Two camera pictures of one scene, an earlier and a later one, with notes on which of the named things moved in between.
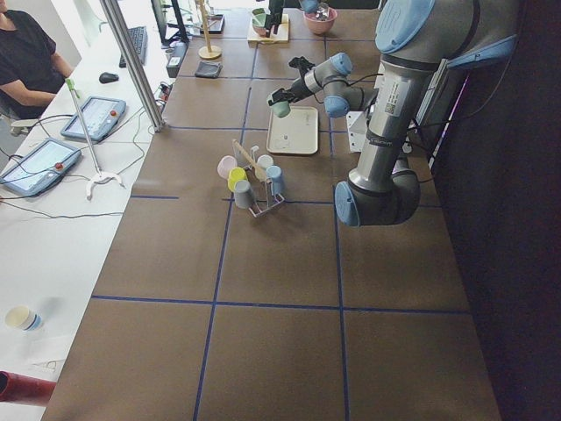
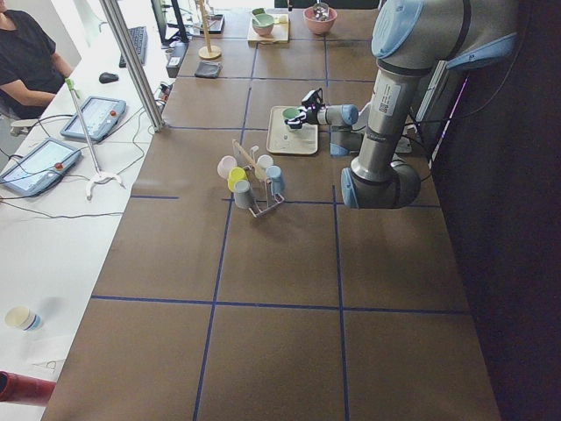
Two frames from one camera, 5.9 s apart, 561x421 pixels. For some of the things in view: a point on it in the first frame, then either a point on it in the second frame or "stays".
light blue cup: [275, 173] stays
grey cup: [244, 194] stays
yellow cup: [236, 174] stays
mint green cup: [281, 109] to [290, 112]
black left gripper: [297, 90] to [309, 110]
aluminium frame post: [138, 68] stays
